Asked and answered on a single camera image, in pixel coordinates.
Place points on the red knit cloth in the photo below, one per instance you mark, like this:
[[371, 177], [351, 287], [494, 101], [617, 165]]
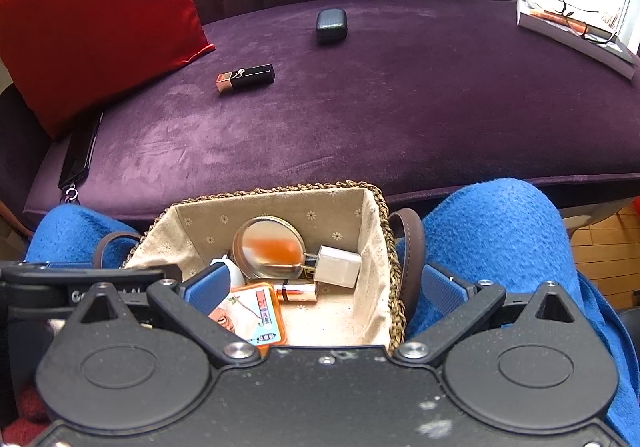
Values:
[[30, 412]]

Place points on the purple velvet sofa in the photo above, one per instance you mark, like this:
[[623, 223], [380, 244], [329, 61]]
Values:
[[375, 117]]

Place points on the rose gold lipstick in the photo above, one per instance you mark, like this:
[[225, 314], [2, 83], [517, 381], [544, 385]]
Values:
[[300, 292]]

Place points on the small black hard case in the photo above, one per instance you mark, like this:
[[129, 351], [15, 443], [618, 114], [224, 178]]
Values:
[[331, 26]]

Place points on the woven basket with fabric lining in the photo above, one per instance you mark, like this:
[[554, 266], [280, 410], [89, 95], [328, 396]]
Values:
[[280, 214]]

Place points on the white USB wall charger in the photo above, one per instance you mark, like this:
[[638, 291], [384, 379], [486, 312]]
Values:
[[337, 267]]

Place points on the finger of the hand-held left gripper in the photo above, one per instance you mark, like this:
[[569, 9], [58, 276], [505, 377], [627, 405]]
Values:
[[70, 267]]

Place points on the orange pen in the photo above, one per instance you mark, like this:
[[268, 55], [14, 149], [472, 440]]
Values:
[[550, 18]]

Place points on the round metal tin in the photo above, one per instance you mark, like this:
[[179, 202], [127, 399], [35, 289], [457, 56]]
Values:
[[265, 247]]

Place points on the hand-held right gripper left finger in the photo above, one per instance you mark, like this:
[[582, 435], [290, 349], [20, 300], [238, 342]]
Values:
[[205, 287]]

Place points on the red satin pillow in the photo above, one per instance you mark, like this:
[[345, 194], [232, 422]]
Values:
[[100, 17]]

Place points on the white book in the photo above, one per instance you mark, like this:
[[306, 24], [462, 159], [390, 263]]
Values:
[[575, 41]]

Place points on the orange plastic box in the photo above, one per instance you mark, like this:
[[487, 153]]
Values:
[[255, 312]]

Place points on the black eyeglasses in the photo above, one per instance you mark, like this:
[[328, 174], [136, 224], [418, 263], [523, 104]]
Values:
[[565, 7]]

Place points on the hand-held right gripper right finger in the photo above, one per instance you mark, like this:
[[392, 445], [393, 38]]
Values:
[[440, 287]]

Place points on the black smartphone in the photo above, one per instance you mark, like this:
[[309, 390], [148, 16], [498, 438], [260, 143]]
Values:
[[80, 152]]

